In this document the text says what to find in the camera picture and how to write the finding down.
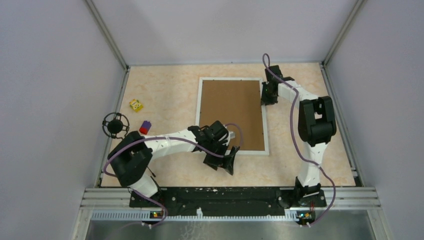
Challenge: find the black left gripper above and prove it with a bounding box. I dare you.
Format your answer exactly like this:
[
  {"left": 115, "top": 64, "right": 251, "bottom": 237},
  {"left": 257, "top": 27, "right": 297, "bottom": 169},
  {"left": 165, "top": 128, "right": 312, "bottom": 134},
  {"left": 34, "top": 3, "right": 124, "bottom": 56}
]
[{"left": 203, "top": 139, "right": 237, "bottom": 175}]

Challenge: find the brown frame backing board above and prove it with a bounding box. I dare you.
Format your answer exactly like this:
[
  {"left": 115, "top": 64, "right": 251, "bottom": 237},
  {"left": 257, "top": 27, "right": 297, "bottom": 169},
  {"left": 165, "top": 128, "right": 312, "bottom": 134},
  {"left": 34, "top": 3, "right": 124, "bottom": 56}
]
[{"left": 198, "top": 80, "right": 267, "bottom": 152}]

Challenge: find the white picture frame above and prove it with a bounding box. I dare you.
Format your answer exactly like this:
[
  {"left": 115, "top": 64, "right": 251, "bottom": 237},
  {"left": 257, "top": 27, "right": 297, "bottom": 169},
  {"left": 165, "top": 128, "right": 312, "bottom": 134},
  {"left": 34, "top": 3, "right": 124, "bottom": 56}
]
[{"left": 193, "top": 77, "right": 270, "bottom": 157}]

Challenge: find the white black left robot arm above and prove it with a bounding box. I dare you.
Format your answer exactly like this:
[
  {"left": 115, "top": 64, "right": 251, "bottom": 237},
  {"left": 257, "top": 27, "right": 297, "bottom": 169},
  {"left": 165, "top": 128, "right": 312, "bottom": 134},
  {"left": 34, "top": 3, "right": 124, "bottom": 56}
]
[{"left": 103, "top": 120, "right": 240, "bottom": 207}]

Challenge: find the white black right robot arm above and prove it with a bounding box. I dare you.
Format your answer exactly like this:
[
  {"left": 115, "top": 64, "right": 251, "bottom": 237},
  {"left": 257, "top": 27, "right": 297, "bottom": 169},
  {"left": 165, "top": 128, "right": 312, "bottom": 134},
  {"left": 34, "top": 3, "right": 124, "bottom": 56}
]
[{"left": 261, "top": 65, "right": 337, "bottom": 207}]

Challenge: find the red purple small block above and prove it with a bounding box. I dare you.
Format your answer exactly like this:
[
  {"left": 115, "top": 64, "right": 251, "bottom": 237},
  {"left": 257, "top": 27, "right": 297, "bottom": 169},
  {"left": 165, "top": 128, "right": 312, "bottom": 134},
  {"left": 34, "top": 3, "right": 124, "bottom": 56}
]
[{"left": 139, "top": 120, "right": 152, "bottom": 135}]

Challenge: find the yellow small block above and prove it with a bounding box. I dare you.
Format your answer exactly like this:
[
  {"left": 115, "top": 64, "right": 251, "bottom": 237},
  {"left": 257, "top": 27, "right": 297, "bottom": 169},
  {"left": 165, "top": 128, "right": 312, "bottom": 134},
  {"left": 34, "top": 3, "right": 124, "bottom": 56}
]
[{"left": 129, "top": 99, "right": 144, "bottom": 113}]

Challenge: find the black microphone on tripod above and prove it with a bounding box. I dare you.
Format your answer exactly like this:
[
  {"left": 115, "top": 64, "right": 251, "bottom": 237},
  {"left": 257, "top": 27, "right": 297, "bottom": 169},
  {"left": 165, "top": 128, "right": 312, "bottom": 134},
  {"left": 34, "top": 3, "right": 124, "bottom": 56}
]
[{"left": 101, "top": 112, "right": 130, "bottom": 140}]

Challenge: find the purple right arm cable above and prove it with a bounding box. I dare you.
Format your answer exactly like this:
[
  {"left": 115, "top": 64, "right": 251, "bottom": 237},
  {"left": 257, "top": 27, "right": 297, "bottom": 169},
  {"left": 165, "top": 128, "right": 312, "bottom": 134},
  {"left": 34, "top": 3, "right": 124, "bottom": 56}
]
[{"left": 262, "top": 53, "right": 337, "bottom": 228}]

